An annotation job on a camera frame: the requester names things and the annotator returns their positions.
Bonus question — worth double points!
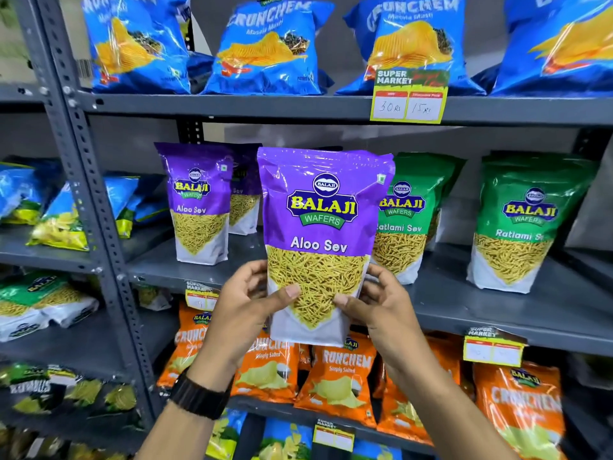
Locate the person's left hand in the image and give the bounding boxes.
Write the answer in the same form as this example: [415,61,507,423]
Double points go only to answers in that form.
[189,260,301,385]

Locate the person's right hand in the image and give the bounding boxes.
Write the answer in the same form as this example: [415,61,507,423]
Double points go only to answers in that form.
[334,263,430,376]

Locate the large purple snack packet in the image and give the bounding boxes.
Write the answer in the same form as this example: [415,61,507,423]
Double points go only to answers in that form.
[257,147,396,348]

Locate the person's left forearm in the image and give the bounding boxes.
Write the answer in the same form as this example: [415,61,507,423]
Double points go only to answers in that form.
[136,400,230,460]

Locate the person's right forearm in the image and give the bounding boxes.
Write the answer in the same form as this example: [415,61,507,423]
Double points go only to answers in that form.
[387,356,522,460]

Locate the orange chips packet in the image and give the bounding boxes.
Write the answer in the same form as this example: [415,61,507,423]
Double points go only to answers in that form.
[231,330,300,404]
[377,334,463,446]
[293,332,378,429]
[157,302,214,391]
[473,361,567,460]

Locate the yellow price tag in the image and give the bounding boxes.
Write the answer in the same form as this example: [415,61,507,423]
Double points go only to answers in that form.
[185,281,220,312]
[312,419,355,454]
[370,68,450,124]
[463,326,528,369]

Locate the black wristwatch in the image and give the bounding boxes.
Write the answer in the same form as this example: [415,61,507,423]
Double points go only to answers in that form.
[169,369,231,421]

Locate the small white green packet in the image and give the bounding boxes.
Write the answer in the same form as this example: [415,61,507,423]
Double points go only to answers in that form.
[136,286,173,312]

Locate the grey metal shelf rack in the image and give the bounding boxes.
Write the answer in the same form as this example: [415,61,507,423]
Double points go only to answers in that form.
[34,0,613,460]
[0,0,159,456]

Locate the blue yellow snack packet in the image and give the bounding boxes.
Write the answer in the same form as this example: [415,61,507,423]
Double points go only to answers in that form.
[258,418,315,460]
[351,438,404,460]
[206,409,248,460]

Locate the blue yellow chips packet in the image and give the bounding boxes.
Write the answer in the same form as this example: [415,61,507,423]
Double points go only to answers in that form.
[115,176,170,239]
[27,174,140,252]
[0,160,38,226]

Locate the flat green snack packet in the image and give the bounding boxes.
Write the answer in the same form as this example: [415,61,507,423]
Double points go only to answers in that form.
[10,271,100,329]
[0,282,51,343]

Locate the dark green snack packet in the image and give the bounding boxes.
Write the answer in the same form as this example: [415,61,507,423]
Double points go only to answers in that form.
[0,424,127,460]
[0,363,140,418]

